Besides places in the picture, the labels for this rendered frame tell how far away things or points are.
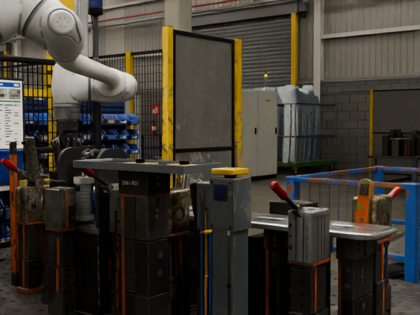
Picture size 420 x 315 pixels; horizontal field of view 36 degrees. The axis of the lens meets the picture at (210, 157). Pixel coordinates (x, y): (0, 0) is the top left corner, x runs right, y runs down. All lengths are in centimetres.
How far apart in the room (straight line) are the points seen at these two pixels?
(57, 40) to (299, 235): 78
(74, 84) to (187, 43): 294
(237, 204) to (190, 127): 378
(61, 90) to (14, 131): 62
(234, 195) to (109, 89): 96
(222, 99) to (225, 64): 31
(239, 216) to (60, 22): 68
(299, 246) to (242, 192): 20
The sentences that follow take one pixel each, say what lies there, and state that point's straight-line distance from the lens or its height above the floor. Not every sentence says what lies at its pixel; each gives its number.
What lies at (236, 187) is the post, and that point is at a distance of 136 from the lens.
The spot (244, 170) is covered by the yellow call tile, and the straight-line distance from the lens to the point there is 138.
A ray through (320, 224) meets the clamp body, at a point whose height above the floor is 103.
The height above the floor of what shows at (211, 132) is 119.
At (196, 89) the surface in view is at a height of 153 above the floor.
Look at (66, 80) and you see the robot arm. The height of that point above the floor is 141.
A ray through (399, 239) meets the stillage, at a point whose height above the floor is 52.
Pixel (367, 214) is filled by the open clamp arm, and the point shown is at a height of 102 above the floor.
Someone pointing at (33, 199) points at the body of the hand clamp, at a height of 101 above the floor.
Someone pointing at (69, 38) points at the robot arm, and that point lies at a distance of 169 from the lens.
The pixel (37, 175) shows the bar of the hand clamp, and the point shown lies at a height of 109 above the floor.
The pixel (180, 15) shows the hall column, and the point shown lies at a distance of 967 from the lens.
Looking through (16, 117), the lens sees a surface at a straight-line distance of 284.
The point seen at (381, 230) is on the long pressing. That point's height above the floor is 100.
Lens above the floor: 126
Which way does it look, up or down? 3 degrees down
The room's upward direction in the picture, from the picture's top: straight up
